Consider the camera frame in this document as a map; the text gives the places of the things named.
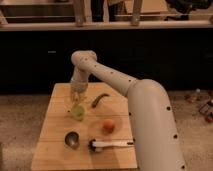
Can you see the green toy pepper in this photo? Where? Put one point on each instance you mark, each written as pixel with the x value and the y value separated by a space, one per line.
pixel 98 98

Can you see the right wooden post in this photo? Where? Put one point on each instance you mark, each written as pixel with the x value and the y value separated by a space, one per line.
pixel 137 5

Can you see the wooden shelf rail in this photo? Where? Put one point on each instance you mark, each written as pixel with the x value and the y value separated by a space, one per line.
pixel 106 25

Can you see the small metal bowl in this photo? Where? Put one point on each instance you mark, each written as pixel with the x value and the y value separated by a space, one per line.
pixel 72 139

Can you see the green plastic cup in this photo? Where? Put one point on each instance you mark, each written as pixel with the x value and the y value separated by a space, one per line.
pixel 77 112

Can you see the dark object top right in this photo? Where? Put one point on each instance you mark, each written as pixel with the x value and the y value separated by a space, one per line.
pixel 186 6

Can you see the left wooden post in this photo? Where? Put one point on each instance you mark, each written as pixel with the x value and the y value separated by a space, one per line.
pixel 79 12

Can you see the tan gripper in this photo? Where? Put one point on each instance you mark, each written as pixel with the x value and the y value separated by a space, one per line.
pixel 77 95

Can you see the orange toy tomato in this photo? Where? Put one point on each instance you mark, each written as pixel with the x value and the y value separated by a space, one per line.
pixel 108 125

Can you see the wooden post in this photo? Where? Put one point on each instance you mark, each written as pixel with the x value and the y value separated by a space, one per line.
pixel 137 5
pixel 79 12

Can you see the yellow toy banana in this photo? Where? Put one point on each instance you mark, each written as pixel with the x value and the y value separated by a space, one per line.
pixel 78 104

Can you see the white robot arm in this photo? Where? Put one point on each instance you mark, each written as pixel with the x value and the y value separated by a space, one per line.
pixel 153 125

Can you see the white black dish brush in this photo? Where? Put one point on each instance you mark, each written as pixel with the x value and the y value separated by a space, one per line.
pixel 97 146

